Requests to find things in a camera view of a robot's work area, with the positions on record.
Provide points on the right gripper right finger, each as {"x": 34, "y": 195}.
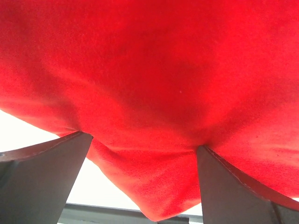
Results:
{"x": 230, "y": 196}

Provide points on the red t shirt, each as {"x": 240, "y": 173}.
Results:
{"x": 151, "y": 80}

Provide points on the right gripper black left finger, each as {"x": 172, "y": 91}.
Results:
{"x": 36, "y": 181}

